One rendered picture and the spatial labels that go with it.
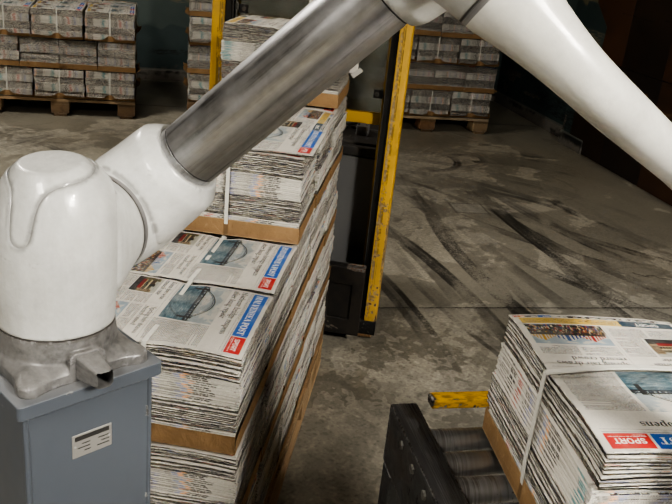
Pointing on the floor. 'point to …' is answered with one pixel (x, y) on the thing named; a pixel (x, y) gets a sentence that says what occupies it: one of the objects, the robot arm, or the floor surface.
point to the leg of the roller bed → (387, 489)
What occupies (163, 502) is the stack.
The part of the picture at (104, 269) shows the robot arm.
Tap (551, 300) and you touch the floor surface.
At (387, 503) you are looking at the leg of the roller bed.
